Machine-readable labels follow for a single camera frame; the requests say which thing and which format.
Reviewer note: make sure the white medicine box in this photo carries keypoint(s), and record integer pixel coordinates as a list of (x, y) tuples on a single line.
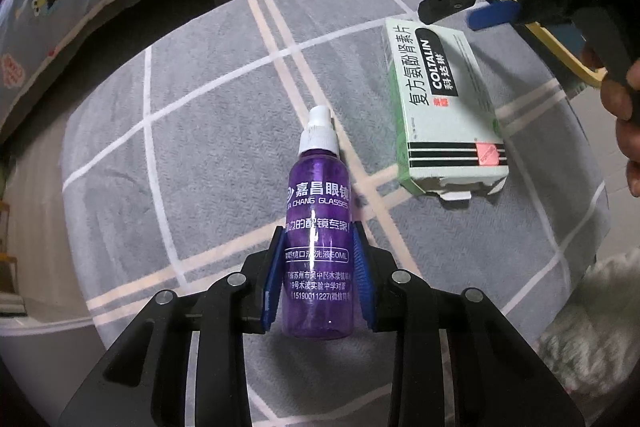
[(440, 107)]

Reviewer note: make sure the yellow-rimmed teal trash bin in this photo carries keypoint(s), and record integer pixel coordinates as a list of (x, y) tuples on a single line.
[(562, 52)]

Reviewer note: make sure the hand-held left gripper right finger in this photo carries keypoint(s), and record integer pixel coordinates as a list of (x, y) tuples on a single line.
[(361, 277)]

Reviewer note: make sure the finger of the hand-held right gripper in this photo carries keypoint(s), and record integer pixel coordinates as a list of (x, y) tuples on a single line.
[(445, 7), (495, 14)]

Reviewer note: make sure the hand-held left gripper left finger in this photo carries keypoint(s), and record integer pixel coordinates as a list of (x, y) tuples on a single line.
[(272, 277)]

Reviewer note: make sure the purple spray bottle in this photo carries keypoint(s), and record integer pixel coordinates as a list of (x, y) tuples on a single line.
[(317, 207)]

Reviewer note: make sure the person's right hand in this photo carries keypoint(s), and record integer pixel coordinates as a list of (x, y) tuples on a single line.
[(625, 107)]

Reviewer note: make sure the white fluffy rug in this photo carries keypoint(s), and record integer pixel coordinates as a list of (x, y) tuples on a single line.
[(595, 322)]

